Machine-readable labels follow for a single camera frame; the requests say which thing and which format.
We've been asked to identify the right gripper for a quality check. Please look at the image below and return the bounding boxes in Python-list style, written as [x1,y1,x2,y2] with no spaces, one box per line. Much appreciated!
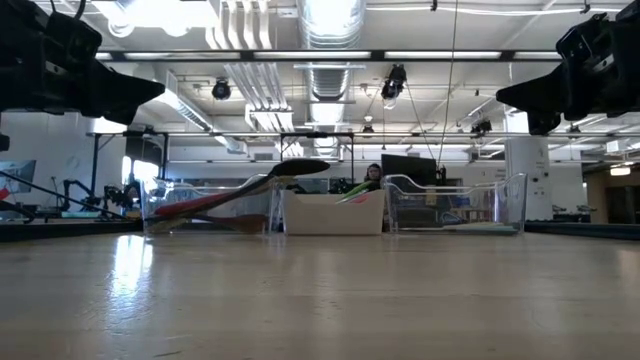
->
[496,0,640,121]

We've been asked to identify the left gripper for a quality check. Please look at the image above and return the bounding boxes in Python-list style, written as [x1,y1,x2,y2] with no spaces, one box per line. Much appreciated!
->
[0,0,166,126]

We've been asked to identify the red slotted spoon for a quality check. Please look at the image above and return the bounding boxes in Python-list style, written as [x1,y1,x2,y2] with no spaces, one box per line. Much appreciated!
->
[152,191,239,218]

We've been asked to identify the wooden fork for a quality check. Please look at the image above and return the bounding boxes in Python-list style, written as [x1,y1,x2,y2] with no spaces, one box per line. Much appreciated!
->
[146,215,194,235]

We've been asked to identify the green silicone spatula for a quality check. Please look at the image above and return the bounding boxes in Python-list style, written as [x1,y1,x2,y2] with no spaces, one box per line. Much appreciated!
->
[338,178,382,204]

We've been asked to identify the black ceiling spotlight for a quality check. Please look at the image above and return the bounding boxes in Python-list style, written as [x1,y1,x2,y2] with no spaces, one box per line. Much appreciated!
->
[472,118,494,139]
[211,77,233,101]
[380,63,407,100]

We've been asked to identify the white column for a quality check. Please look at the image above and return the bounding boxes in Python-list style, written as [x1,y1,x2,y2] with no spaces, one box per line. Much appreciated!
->
[504,110,552,222]

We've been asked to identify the black metal rack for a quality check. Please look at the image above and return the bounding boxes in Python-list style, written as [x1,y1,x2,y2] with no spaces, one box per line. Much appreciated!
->
[278,131,357,169]
[87,130,171,211]

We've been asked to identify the clear plastic bin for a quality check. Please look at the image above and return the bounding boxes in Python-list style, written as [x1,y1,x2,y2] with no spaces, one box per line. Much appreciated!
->
[383,172,530,235]
[141,173,284,235]

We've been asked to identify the white ceiling pipes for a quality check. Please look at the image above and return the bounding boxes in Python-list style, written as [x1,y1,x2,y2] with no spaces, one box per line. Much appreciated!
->
[204,9,306,159]

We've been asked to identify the black monitor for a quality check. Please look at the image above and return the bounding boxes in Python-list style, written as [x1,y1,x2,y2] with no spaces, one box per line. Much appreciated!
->
[380,153,440,186]

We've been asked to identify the person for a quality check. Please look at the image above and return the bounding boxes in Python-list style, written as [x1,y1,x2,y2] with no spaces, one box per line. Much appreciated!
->
[363,162,385,192]

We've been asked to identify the black ladle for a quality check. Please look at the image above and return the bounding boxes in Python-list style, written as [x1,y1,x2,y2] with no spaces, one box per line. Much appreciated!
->
[144,158,332,232]

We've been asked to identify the background black equipment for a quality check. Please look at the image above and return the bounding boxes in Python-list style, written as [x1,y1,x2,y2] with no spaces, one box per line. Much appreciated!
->
[287,174,364,195]

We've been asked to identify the white plastic bin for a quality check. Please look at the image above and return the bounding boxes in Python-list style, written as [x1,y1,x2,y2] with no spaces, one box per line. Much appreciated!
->
[281,188,389,236]

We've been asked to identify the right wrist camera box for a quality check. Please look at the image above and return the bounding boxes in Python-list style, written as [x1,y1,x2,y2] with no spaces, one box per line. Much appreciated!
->
[526,110,563,137]

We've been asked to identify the thin hanging cable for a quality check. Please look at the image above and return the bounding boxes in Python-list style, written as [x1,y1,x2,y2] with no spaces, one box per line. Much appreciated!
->
[437,0,460,167]

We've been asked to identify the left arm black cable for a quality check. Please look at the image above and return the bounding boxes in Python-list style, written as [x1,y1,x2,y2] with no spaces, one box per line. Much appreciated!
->
[0,169,129,221]

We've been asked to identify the wall screen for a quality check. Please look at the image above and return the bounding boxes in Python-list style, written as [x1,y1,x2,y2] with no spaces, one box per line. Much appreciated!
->
[0,159,38,195]

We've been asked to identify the black overhead frame beam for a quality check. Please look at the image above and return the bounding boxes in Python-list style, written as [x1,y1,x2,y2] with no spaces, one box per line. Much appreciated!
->
[94,48,564,64]

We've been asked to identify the black table frame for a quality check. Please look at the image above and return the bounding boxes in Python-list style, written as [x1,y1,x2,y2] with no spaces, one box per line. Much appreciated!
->
[0,218,640,243]

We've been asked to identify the silver ceiling duct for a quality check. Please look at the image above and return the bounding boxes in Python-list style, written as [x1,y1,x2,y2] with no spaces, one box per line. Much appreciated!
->
[297,0,367,161]

